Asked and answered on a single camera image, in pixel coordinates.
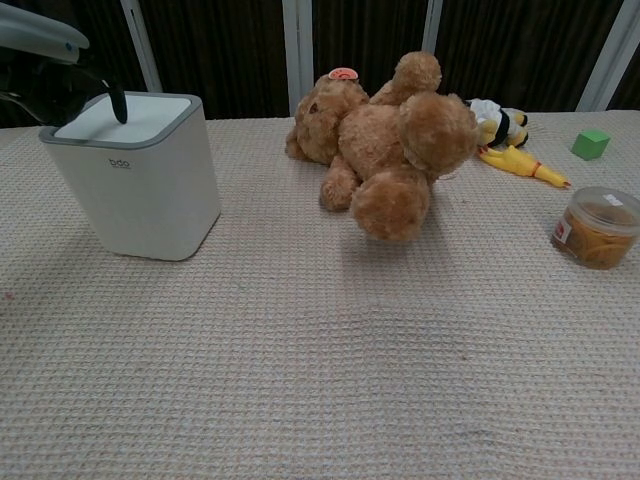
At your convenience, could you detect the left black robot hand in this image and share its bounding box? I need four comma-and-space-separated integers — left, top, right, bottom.
0, 49, 129, 127

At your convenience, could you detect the white lidded trash bin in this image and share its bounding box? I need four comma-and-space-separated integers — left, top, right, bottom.
38, 91, 222, 263

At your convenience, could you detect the dark pleated curtain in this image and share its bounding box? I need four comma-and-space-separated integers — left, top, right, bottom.
0, 0, 640, 129

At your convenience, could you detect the brown teddy bear plush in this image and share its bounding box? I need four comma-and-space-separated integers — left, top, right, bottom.
285, 51, 479, 243

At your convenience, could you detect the beige woven tablecloth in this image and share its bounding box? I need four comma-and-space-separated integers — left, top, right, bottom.
0, 110, 640, 480

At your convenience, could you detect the black yellow bee plush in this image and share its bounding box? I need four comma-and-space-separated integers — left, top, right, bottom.
464, 97, 531, 150

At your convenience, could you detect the yellow rubber chicken toy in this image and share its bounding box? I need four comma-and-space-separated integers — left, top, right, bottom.
477, 144, 573, 191

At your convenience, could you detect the green cube block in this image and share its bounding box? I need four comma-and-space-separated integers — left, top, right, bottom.
571, 129, 612, 162

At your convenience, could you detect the clear jar of rubber bands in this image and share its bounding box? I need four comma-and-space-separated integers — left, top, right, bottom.
550, 186, 640, 272

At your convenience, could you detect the white frame post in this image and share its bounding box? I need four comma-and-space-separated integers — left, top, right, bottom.
575, 0, 640, 113
421, 0, 445, 57
121, 0, 163, 94
281, 0, 315, 118

